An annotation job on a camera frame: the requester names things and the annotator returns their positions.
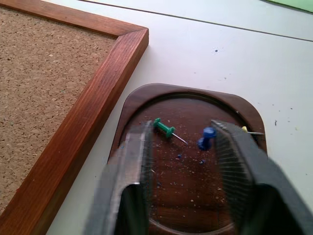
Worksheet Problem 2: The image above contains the green paper note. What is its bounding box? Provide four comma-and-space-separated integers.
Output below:
261, 0, 313, 13

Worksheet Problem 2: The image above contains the dark wooden tray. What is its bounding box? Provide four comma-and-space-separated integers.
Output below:
107, 83, 268, 235

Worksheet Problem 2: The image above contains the blue pushpin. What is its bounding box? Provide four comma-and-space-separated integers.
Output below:
197, 126, 218, 151

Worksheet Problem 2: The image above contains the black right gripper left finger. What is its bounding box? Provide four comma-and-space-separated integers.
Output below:
83, 119, 154, 235

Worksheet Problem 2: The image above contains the green pushpin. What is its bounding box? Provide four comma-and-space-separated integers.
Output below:
153, 117, 189, 145

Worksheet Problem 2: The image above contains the wooden framed cork board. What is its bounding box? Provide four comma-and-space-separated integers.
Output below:
0, 0, 150, 235

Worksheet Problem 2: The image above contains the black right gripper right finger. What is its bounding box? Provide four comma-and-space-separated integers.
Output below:
210, 119, 313, 235

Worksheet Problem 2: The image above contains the yellow pushpin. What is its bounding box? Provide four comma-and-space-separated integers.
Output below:
241, 125, 265, 135

